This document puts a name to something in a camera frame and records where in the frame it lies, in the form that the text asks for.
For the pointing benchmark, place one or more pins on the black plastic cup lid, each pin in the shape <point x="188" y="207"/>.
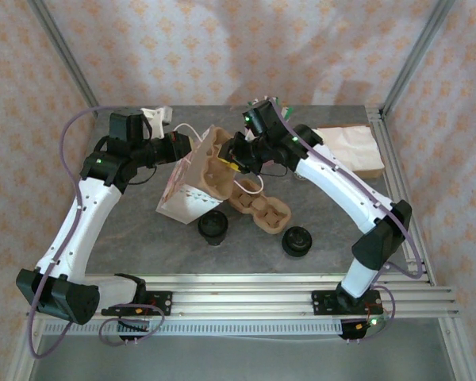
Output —
<point x="297" y="241"/>
<point x="213" y="224"/>

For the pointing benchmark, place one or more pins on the cartoon print paper bag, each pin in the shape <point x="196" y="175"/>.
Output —
<point x="178" y="198"/>

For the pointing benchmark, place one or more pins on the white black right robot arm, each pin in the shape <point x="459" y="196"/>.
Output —
<point x="341" y="186"/>

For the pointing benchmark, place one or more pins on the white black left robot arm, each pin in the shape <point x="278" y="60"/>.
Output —
<point x="75" y="226"/>

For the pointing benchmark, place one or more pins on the brown cardboard napkin box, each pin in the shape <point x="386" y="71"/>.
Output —
<point x="371" y="173"/>

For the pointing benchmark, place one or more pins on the aluminium frame post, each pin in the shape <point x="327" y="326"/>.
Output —
<point x="67" y="59"/>
<point x="416" y="55"/>

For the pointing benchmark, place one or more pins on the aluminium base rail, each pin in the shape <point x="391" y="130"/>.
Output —
<point x="242" y="295"/>

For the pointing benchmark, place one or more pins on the aluminium side rail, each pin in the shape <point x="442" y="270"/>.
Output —
<point x="400" y="174"/>

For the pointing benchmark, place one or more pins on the black connector bracket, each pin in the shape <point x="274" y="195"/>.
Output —
<point x="355" y="329"/>
<point x="133" y="327"/>

